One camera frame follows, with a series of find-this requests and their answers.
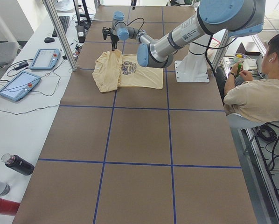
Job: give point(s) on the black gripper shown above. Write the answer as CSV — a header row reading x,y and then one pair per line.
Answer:
x,y
113,38

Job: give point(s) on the cream long-sleeve printed shirt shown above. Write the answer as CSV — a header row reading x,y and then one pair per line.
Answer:
x,y
114,70

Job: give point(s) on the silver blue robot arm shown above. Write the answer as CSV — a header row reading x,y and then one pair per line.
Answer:
x,y
239,17

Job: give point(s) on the black computer mouse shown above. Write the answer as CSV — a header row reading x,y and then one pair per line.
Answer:
x,y
49,40

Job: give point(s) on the far blue teach pendant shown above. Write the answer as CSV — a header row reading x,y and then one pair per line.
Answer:
x,y
45,59

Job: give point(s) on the blue teach pendant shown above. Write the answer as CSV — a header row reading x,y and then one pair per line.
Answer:
x,y
45,59
20,86

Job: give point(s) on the black power adapter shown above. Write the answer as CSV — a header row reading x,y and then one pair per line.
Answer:
x,y
21,65

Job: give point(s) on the near blue teach pendant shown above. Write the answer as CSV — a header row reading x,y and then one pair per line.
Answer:
x,y
20,86

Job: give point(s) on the grey office chair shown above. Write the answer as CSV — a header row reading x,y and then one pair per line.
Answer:
x,y
8,52

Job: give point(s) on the brown table cover mat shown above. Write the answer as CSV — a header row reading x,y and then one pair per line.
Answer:
x,y
137,155

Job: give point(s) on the black water bottle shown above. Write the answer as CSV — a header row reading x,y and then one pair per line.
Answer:
x,y
17,164

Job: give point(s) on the seated person in beige shirt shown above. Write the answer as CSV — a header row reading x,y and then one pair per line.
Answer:
x,y
255,100

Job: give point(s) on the red bottle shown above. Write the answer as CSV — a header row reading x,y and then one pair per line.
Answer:
x,y
8,207

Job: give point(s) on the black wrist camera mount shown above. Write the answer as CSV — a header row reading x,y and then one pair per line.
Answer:
x,y
106,32

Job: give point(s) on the aluminium frame post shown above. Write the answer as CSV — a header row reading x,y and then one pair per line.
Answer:
x,y
49,5

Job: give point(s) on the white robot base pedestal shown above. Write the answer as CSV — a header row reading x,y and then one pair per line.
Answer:
x,y
204,55

